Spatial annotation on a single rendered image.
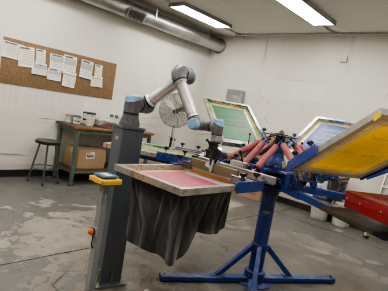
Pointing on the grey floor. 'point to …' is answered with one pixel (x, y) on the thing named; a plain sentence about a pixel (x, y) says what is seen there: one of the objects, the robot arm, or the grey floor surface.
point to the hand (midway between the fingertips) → (213, 171)
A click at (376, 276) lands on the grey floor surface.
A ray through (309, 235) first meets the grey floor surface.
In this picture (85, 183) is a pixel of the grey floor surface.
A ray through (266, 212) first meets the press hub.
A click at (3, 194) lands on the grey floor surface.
